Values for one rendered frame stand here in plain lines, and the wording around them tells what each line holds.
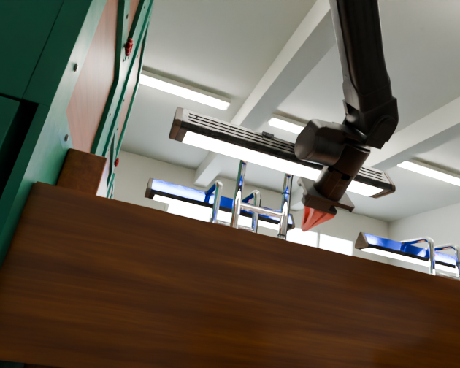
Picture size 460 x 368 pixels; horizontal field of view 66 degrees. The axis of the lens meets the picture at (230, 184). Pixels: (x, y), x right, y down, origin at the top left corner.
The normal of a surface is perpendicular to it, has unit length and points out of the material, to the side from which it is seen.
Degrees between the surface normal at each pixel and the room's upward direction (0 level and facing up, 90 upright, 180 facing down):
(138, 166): 90
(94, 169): 90
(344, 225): 90
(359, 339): 90
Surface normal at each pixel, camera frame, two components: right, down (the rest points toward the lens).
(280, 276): 0.33, -0.29
